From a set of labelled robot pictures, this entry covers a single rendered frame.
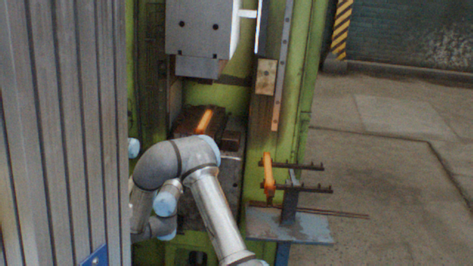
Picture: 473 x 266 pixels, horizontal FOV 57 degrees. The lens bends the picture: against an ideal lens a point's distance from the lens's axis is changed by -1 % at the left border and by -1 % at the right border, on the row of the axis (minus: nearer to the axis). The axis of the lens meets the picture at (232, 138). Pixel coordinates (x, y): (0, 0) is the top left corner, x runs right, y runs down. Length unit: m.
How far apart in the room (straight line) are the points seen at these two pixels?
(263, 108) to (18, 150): 1.64
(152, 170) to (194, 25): 0.89
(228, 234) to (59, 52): 0.73
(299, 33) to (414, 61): 6.25
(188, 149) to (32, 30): 0.74
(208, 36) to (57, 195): 1.36
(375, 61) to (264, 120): 6.04
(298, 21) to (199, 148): 0.99
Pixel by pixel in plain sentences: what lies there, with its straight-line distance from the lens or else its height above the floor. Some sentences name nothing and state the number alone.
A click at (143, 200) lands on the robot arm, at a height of 1.09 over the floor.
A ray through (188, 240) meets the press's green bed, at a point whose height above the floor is 0.40.
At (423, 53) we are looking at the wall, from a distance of 8.28.
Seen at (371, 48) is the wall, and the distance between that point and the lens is 8.09.
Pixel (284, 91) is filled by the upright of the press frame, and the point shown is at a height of 1.20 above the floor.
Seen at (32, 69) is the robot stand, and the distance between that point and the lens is 0.69.
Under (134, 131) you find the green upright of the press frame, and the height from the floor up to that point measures 0.90.
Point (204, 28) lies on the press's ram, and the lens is 1.99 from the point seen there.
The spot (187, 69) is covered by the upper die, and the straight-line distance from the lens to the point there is 2.05.
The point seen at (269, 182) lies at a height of 0.93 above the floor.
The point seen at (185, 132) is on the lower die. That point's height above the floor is 0.99.
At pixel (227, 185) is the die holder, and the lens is 2.17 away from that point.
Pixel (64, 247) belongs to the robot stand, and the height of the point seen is 1.34.
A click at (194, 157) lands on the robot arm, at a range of 1.30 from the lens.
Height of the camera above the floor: 1.83
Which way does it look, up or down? 23 degrees down
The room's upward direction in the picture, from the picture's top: 5 degrees clockwise
